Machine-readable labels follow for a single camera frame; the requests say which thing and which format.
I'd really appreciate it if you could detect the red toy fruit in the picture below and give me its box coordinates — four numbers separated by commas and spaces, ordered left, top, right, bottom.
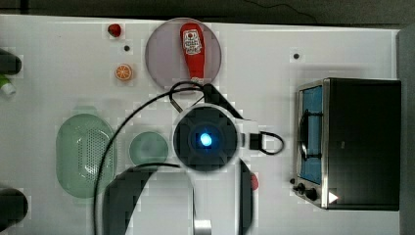
251, 173, 259, 191

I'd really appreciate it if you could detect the grey round plate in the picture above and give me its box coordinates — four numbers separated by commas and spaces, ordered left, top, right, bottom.
145, 18, 222, 90

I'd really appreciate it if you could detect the red ketchup bottle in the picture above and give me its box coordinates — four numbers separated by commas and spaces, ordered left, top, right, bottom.
180, 23, 206, 84

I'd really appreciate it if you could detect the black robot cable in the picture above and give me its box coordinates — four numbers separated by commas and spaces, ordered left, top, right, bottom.
92, 80, 246, 235

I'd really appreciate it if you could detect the black toaster oven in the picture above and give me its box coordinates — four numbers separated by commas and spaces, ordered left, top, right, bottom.
291, 77, 401, 212

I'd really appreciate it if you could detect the short black looped cable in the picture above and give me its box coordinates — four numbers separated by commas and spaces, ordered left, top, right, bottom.
249, 130, 285, 156

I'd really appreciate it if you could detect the green round bowl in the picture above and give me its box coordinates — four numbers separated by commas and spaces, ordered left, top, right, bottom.
129, 131, 169, 165

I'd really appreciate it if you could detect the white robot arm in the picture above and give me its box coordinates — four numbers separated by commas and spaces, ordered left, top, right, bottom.
99, 104, 258, 235

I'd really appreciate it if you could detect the red strawberry toy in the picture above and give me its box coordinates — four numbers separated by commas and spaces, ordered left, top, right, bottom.
108, 23, 121, 37

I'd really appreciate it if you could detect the orange slice toy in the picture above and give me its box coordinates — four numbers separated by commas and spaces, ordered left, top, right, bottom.
115, 64, 133, 81

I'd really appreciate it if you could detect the green plastic strainer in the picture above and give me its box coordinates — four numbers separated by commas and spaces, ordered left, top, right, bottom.
56, 114, 116, 199

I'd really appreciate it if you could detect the black cylinder lower left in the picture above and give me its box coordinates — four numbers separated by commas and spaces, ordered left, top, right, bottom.
0, 188, 28, 231

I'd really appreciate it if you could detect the black cylinder upper left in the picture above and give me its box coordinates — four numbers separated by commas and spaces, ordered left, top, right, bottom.
0, 49, 22, 75

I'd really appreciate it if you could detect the green white bottle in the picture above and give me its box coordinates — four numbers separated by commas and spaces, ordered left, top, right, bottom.
0, 74, 16, 96

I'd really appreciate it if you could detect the black cylinder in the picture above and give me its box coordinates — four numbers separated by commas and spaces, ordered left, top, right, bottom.
0, 188, 28, 231
0, 49, 22, 75

